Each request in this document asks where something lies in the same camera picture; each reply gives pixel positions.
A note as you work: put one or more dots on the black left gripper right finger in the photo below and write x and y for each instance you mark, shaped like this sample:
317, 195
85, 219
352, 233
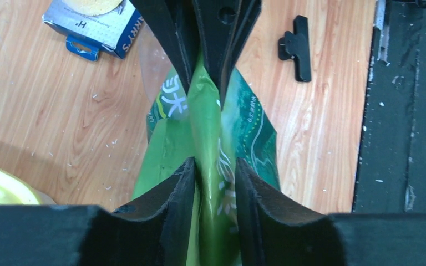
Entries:
276, 230

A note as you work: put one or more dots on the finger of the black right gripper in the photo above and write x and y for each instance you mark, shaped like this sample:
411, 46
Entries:
173, 23
224, 27

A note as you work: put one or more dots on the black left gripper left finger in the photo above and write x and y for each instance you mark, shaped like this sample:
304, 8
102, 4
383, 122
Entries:
153, 229

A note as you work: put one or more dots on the black bag clip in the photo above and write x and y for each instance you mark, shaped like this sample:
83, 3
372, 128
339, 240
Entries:
295, 46

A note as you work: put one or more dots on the green cat litter bag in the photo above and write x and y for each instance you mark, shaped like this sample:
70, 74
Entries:
195, 123

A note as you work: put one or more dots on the clear plastic scoop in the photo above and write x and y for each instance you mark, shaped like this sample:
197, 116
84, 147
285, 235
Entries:
153, 61

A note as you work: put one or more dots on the yellow litter box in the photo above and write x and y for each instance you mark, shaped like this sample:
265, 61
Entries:
15, 191

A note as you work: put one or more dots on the blue white card package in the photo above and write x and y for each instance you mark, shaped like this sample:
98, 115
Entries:
113, 32

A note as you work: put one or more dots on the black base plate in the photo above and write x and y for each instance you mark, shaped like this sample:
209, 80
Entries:
391, 170

